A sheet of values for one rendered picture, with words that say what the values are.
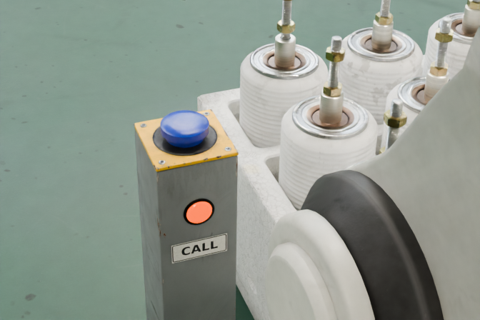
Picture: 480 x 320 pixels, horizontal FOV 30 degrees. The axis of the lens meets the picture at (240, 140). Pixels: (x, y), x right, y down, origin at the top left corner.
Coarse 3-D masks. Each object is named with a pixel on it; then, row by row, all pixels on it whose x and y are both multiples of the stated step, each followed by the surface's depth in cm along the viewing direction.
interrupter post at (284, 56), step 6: (276, 36) 96; (294, 36) 96; (276, 42) 96; (282, 42) 95; (288, 42) 95; (294, 42) 96; (276, 48) 96; (282, 48) 96; (288, 48) 96; (294, 48) 96; (276, 54) 97; (282, 54) 96; (288, 54) 96; (294, 54) 97; (276, 60) 97; (282, 60) 96; (288, 60) 96; (282, 66) 97; (288, 66) 97
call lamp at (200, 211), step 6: (198, 204) 74; (204, 204) 74; (192, 210) 74; (198, 210) 74; (204, 210) 74; (210, 210) 75; (186, 216) 74; (192, 216) 74; (198, 216) 74; (204, 216) 75; (192, 222) 75; (198, 222) 75
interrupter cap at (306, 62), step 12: (264, 48) 100; (300, 48) 100; (252, 60) 97; (264, 60) 98; (300, 60) 98; (312, 60) 98; (264, 72) 95; (276, 72) 95; (288, 72) 95; (300, 72) 95; (312, 72) 96
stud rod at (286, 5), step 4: (284, 4) 94; (288, 4) 93; (284, 8) 94; (288, 8) 94; (284, 12) 94; (288, 12) 94; (284, 16) 94; (288, 16) 94; (284, 20) 94; (288, 20) 94; (284, 24) 95; (288, 24) 95; (284, 36) 96; (288, 36) 96
